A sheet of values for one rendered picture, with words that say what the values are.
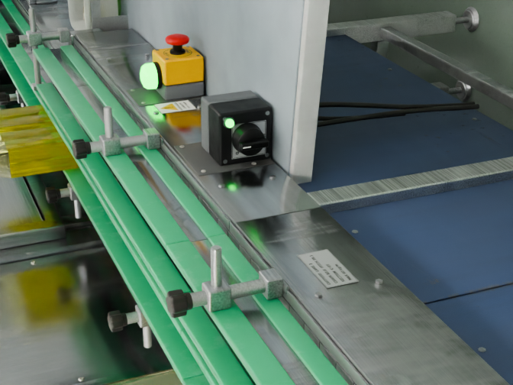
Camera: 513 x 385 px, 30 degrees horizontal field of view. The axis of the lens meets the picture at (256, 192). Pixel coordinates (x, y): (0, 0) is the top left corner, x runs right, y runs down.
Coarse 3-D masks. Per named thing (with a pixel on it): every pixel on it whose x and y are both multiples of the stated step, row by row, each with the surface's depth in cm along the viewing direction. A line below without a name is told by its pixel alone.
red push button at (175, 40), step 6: (168, 36) 159; (174, 36) 159; (180, 36) 159; (186, 36) 159; (168, 42) 158; (174, 42) 157; (180, 42) 158; (186, 42) 158; (174, 48) 159; (180, 48) 159
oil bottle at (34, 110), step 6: (12, 108) 191; (18, 108) 191; (24, 108) 191; (30, 108) 191; (36, 108) 191; (42, 108) 192; (0, 114) 189; (6, 114) 189; (12, 114) 189; (18, 114) 189; (24, 114) 189; (30, 114) 189; (36, 114) 189; (42, 114) 190
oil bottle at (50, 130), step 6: (48, 126) 184; (54, 126) 184; (6, 132) 181; (12, 132) 181; (18, 132) 181; (24, 132) 181; (30, 132) 181; (36, 132) 181; (42, 132) 181; (48, 132) 181; (54, 132) 181; (0, 138) 178; (6, 138) 178; (12, 138) 178; (18, 138) 178
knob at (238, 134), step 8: (240, 128) 133; (248, 128) 132; (256, 128) 133; (232, 136) 134; (240, 136) 132; (248, 136) 132; (256, 136) 133; (240, 144) 131; (248, 144) 131; (256, 144) 132; (264, 144) 132; (240, 152) 133; (248, 152) 133; (256, 152) 134
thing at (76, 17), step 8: (72, 0) 213; (80, 0) 213; (88, 0) 198; (72, 8) 213; (80, 8) 214; (88, 8) 198; (72, 16) 214; (80, 16) 214; (88, 16) 199; (72, 24) 213; (80, 24) 211; (88, 24) 200
